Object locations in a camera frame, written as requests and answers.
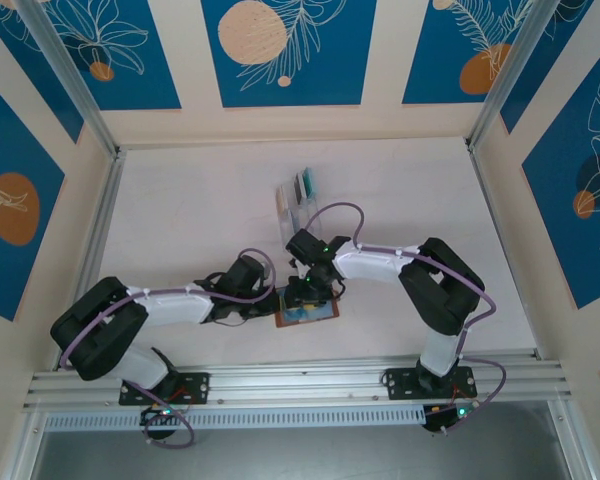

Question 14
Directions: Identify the light blue VIP card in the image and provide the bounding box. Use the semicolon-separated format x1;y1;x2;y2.
282;305;314;325

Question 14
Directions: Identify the brown leather card holder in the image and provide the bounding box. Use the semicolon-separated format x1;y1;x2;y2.
274;285;342;330

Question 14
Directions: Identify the clear acrylic card stand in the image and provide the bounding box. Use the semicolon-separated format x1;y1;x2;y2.
274;167;322;249

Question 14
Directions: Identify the teal credit card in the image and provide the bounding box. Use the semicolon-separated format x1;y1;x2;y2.
301;167;319;199

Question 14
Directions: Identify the grey metal panel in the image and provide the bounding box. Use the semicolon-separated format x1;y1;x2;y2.
29;428;574;480

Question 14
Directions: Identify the black controller board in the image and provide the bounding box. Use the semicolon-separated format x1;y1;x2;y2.
138;405;181;427
422;403;482;434

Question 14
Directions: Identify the long aluminium frame rail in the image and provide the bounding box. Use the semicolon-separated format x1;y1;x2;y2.
22;352;576;412

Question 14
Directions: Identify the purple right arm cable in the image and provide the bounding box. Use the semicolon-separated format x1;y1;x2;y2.
305;202;509;436

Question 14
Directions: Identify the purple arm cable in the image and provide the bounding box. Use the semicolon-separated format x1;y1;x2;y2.
305;202;509;436
59;248;276;449

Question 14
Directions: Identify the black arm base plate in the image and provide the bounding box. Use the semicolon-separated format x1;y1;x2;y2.
118;372;212;407
382;366;477;401

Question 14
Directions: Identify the white slotted cable duct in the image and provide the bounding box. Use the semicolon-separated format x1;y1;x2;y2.
43;403;427;432

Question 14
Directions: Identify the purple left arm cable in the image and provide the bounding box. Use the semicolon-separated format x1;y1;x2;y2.
59;248;276;449

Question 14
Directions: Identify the aluminium side rail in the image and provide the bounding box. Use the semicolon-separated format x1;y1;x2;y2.
53;148;127;372
467;144;544;361

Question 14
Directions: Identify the blue floral wall poster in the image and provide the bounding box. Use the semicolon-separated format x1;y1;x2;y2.
522;47;600;311
499;0;596;135
402;0;534;105
201;0;379;109
0;0;85;145
44;0;182;111
0;69;67;322

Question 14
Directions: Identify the aluminium frame leg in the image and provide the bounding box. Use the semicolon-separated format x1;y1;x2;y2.
2;399;49;480
547;397;599;480

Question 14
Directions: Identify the aluminium frame post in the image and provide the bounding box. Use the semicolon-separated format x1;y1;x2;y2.
467;0;556;150
17;0;124;157

